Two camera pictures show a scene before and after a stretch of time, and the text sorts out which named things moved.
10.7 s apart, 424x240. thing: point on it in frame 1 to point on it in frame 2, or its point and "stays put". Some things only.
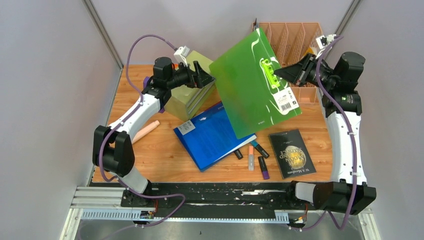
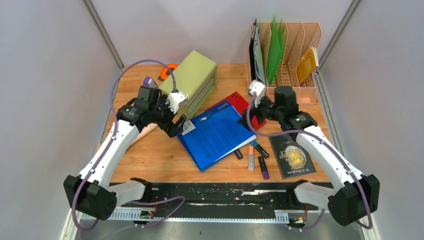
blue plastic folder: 209,138 stays put
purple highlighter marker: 265,175 stays put
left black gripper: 199,79 to 171,129
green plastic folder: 254,96 to 276,49
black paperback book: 292,156 stays put
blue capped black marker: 260,149 stays put
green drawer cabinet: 184,101 stays put
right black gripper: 298,72 to 264,99
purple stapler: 145,81 stays put
